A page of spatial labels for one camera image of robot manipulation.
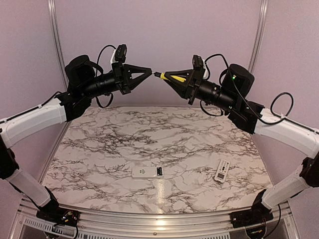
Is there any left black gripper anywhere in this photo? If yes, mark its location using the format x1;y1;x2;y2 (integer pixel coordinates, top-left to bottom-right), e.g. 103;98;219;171
80;60;152;99

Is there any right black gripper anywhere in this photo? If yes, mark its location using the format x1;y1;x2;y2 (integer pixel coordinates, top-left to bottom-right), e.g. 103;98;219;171
165;67;238;112

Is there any yellow handled screwdriver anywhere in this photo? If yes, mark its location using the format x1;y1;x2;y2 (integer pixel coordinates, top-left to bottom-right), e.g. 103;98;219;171
153;72;186;83

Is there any large white remote control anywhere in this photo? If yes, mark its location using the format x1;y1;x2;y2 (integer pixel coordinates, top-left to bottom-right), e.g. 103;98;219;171
132;166;163;179

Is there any small white remote control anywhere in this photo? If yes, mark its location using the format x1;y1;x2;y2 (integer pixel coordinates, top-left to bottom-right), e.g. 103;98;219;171
214;160;230;183

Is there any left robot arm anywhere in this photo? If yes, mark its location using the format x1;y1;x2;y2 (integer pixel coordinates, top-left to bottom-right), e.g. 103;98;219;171
0;55;152;222

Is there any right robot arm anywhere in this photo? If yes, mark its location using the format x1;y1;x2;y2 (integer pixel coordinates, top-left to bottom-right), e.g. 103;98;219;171
156;64;319;223

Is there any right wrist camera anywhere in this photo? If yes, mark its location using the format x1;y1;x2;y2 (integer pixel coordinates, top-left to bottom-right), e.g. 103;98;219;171
192;55;209;80

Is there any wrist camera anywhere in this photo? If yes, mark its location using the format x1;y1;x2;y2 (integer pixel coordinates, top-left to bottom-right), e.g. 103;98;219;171
110;44;127;64
192;55;209;80

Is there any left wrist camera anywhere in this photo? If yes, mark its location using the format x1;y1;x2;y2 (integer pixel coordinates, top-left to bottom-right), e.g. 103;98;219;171
110;44;127;64

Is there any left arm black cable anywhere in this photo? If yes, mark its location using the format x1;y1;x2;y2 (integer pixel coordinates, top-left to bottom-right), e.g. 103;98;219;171
0;44;120;122

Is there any left aluminium corner post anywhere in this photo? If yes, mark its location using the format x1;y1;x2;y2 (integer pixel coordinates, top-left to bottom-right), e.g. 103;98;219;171
47;0;69;90

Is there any aluminium corner post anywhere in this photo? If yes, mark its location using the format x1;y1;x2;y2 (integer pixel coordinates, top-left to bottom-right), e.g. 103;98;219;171
248;0;269;73
47;0;69;90

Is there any right aluminium corner post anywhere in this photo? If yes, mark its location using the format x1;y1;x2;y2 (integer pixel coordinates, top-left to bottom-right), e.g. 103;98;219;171
248;0;269;73

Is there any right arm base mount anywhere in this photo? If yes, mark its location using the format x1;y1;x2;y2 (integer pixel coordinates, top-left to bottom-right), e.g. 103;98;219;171
230;209;274;228

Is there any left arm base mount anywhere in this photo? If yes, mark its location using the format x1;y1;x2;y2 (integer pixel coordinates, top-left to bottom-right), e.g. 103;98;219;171
36;208;80;227

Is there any aluminium front rail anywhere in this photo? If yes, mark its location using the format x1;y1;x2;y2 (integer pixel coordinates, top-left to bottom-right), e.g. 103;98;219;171
9;198;300;239

